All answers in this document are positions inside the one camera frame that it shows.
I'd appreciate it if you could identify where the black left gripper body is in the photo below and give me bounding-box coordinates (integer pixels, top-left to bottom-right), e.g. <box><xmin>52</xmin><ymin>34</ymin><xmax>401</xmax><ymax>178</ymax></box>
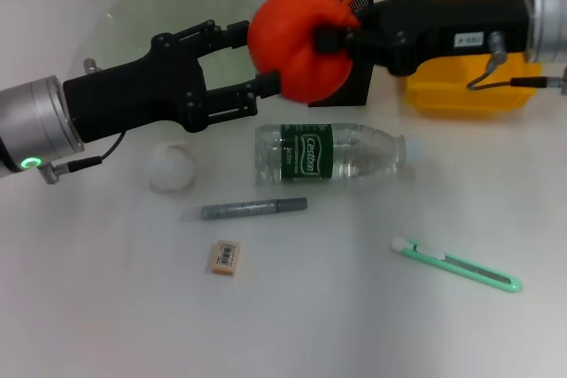
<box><xmin>63</xmin><ymin>31</ymin><xmax>210</xmax><ymax>144</ymax></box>

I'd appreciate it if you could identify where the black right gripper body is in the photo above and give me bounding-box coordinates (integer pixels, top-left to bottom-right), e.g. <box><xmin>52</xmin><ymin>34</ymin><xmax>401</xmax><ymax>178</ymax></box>
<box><xmin>391</xmin><ymin>0</ymin><xmax>532</xmax><ymax>77</ymax></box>

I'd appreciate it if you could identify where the clear green-label water bottle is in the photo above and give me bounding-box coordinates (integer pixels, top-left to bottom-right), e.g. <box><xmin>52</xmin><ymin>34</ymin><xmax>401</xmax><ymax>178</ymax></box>
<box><xmin>254</xmin><ymin>123</ymin><xmax>421</xmax><ymax>185</ymax></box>

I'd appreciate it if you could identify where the white paper ball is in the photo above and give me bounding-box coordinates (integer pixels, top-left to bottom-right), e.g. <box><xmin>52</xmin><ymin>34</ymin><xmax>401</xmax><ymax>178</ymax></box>
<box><xmin>147</xmin><ymin>141</ymin><xmax>197</xmax><ymax>194</ymax></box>

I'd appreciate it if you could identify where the black mesh pen holder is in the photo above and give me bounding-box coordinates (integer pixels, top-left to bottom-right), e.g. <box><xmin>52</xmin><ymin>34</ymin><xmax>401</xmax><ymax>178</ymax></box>
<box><xmin>307</xmin><ymin>0</ymin><xmax>376</xmax><ymax>108</ymax></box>

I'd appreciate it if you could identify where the pale green glass plate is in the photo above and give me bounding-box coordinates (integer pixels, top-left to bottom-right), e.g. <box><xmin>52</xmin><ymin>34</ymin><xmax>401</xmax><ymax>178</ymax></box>
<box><xmin>83</xmin><ymin>0</ymin><xmax>262</xmax><ymax>107</ymax></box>

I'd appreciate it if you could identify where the grey glitter pen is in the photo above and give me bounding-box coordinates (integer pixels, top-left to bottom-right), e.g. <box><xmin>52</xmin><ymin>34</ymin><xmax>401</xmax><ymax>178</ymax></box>
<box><xmin>180</xmin><ymin>197</ymin><xmax>309</xmax><ymax>223</ymax></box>

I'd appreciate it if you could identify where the beige eraser with barcode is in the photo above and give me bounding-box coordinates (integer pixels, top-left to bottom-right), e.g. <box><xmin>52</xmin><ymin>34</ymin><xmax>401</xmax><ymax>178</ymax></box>
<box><xmin>206</xmin><ymin>239</ymin><xmax>243</xmax><ymax>277</ymax></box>

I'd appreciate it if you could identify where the green utility knife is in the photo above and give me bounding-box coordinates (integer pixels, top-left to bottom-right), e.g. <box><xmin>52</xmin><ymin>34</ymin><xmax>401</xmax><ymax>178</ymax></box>
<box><xmin>390</xmin><ymin>236</ymin><xmax>524</xmax><ymax>295</ymax></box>

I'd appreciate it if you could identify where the yellow plastic bin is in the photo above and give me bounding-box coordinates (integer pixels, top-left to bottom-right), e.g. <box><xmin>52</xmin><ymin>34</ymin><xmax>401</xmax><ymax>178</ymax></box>
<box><xmin>400</xmin><ymin>0</ymin><xmax>544</xmax><ymax>119</ymax></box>

